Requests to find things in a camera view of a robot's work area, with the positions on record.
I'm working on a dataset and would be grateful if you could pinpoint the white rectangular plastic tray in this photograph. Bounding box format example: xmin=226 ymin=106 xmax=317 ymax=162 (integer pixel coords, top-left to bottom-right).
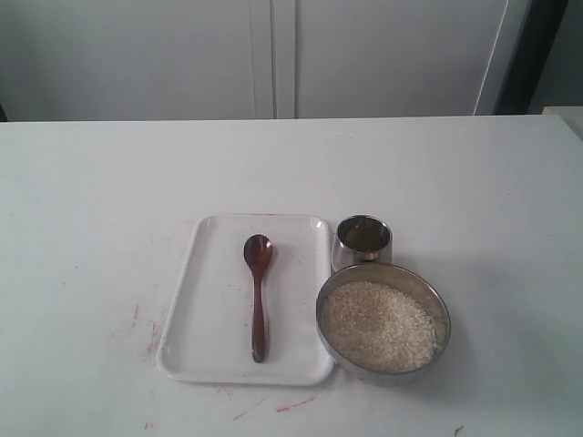
xmin=157 ymin=214 xmax=333 ymax=386

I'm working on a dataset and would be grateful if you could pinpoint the black vertical post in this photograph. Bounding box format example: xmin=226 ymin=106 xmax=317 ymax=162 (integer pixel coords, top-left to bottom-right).
xmin=494 ymin=0 xmax=569 ymax=116

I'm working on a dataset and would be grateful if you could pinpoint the large steel bowl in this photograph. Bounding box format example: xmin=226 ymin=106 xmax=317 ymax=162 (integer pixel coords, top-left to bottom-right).
xmin=316 ymin=263 xmax=451 ymax=385

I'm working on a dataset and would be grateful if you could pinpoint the small steel cup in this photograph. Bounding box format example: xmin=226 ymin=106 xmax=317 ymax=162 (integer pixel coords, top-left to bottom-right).
xmin=331 ymin=215 xmax=393 ymax=271

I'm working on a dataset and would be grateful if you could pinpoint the brown wooden spoon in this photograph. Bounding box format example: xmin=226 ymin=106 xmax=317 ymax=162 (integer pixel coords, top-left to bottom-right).
xmin=243 ymin=234 xmax=273 ymax=363

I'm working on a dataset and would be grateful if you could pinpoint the white cabinet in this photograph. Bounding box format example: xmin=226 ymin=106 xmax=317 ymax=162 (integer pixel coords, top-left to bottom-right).
xmin=1 ymin=1 xmax=529 ymax=121

